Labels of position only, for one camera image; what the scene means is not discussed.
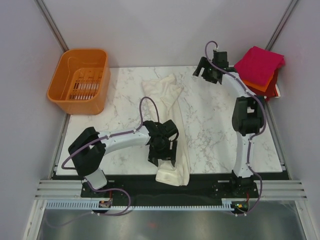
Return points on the dark red folded t shirt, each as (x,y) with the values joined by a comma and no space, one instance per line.
(273,82)

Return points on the orange plastic basket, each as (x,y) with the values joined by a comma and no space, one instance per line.
(80,82)

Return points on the cream white t shirt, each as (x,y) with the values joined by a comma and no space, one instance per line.
(163,95)

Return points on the right aluminium frame post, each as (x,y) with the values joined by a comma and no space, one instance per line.
(282,23)

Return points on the left aluminium frame post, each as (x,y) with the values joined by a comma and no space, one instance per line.
(51,23)

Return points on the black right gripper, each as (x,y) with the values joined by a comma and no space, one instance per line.
(203,63)

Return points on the red printed folded t shirt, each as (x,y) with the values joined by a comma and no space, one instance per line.
(272,91)

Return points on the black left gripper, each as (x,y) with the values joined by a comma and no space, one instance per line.
(168,154)

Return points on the magenta folded t shirt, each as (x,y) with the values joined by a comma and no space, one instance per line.
(258,64)

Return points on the orange folded t shirt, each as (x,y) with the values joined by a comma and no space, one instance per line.
(261,87)

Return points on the aluminium frame post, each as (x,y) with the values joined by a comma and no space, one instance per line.
(282,23)
(51,23)

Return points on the white slotted cable duct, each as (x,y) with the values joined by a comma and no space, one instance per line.
(97,205)

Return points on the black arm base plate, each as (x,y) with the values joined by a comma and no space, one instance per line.
(144,190)

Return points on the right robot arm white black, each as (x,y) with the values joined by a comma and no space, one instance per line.
(248,120)

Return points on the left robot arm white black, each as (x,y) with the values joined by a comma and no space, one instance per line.
(89,148)

